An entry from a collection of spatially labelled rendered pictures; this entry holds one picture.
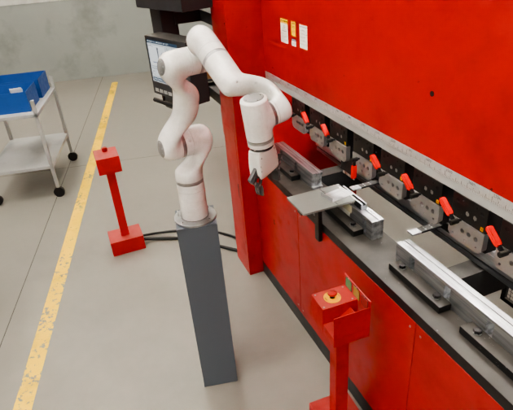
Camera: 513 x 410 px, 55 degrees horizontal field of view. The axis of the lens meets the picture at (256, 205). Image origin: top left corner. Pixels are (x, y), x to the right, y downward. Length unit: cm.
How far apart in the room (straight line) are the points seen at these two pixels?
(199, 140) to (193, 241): 46
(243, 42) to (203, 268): 128
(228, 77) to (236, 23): 129
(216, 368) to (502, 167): 179
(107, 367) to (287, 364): 103
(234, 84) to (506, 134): 78
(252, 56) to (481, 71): 161
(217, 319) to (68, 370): 103
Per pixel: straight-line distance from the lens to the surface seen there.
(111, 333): 327
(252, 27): 285
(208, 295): 239
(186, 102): 189
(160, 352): 305
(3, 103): 495
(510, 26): 147
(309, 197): 233
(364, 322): 203
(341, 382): 233
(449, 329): 186
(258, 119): 145
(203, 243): 222
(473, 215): 167
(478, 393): 180
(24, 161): 522
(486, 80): 153
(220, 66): 158
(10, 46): 959
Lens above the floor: 212
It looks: 29 degrees down
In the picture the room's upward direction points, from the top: 5 degrees counter-clockwise
